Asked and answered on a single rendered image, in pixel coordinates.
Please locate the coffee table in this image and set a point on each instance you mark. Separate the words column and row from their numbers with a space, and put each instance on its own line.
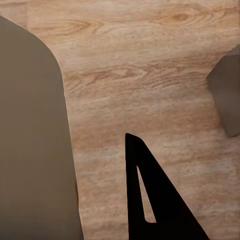
column 224, row 84

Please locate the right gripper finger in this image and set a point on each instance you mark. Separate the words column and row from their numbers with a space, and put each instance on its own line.
column 174, row 220

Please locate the trash can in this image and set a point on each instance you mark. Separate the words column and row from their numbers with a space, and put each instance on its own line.
column 39, row 197

